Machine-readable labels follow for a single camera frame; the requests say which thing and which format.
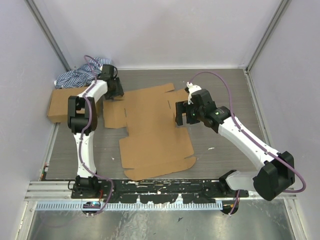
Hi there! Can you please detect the closed brown cardboard box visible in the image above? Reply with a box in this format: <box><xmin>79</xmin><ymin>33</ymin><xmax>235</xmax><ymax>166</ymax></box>
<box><xmin>47</xmin><ymin>85</ymin><xmax>104</xmax><ymax>124</ymax></box>

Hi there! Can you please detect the blue white striped cloth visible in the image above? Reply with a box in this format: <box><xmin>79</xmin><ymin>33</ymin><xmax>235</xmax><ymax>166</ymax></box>
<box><xmin>53</xmin><ymin>55</ymin><xmax>112</xmax><ymax>89</ymax></box>

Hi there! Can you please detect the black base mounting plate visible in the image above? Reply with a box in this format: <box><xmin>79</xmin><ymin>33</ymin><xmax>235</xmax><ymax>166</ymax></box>
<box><xmin>70</xmin><ymin>179</ymin><xmax>237</xmax><ymax>204</ymax></box>

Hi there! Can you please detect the slotted grey cable duct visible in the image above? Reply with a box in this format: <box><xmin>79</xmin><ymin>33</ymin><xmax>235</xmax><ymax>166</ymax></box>
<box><xmin>35</xmin><ymin>200</ymin><xmax>223</xmax><ymax>211</ymax></box>

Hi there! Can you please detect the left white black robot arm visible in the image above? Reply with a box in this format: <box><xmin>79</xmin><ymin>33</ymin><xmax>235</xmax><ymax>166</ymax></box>
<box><xmin>67</xmin><ymin>64</ymin><xmax>124</xmax><ymax>199</ymax></box>

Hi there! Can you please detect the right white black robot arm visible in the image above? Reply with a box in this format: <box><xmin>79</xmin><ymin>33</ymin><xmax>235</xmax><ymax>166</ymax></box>
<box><xmin>175</xmin><ymin>84</ymin><xmax>295</xmax><ymax>201</ymax></box>

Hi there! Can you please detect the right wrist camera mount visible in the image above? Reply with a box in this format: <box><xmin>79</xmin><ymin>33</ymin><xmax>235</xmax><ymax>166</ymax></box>
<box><xmin>186</xmin><ymin>82</ymin><xmax>202</xmax><ymax>105</ymax></box>

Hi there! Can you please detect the aluminium frame post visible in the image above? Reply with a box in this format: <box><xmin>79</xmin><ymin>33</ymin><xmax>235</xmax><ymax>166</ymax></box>
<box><xmin>24</xmin><ymin>0</ymin><xmax>71</xmax><ymax>71</ymax></box>
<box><xmin>245</xmin><ymin>0</ymin><xmax>292</xmax><ymax>74</ymax></box>

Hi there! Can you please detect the aluminium front rail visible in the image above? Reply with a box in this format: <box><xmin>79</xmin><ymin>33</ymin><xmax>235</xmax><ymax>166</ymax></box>
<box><xmin>24</xmin><ymin>178</ymin><xmax>298</xmax><ymax>201</ymax></box>

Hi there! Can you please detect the right aluminium frame post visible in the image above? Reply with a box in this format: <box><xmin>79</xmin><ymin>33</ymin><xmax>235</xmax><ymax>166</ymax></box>
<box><xmin>245</xmin><ymin>0</ymin><xmax>292</xmax><ymax>74</ymax></box>

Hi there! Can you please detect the left aluminium frame post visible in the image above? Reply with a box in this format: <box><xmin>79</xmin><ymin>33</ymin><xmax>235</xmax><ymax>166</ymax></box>
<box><xmin>24</xmin><ymin>0</ymin><xmax>71</xmax><ymax>71</ymax></box>

